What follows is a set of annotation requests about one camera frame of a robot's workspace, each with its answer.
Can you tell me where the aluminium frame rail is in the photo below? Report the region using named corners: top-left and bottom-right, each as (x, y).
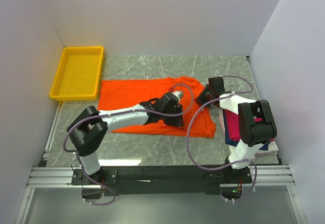
top-left (27, 165), bottom-right (295, 188)

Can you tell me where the magenta folded t shirt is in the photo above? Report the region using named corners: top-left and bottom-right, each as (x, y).
top-left (223, 110), bottom-right (240, 141)

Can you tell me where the orange t shirt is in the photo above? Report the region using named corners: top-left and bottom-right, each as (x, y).
top-left (97, 76), bottom-right (217, 139)

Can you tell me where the navy blue folded t shirt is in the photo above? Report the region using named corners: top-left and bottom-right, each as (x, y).
top-left (225, 131), bottom-right (269, 151)

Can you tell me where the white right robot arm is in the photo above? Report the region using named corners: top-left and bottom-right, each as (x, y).
top-left (196, 77), bottom-right (277, 183)

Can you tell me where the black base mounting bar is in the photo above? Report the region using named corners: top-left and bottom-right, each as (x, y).
top-left (71, 166), bottom-right (253, 199)

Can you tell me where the yellow plastic tray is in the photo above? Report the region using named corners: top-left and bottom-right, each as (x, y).
top-left (49, 46), bottom-right (104, 102)

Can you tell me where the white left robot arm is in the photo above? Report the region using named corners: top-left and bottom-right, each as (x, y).
top-left (64, 91), bottom-right (184, 184)

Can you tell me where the pink folded t shirt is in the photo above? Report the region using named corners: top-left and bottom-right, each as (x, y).
top-left (218, 110), bottom-right (227, 134)

